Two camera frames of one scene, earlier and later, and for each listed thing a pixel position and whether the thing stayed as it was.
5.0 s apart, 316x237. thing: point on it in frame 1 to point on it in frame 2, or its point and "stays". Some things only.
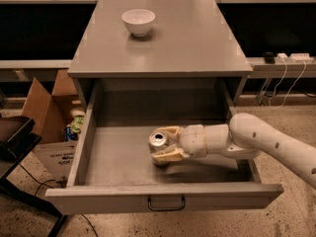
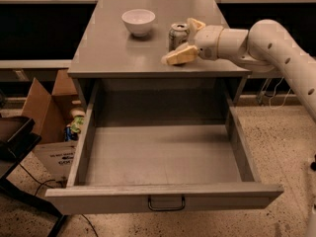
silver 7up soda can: x=157 y=141 to x=178 y=36
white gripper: x=193 y=140 to x=207 y=40
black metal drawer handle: x=166 y=208 stays
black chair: x=17 y=135 stays
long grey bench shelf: x=66 y=64 stays
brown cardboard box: x=49 y=114 stays
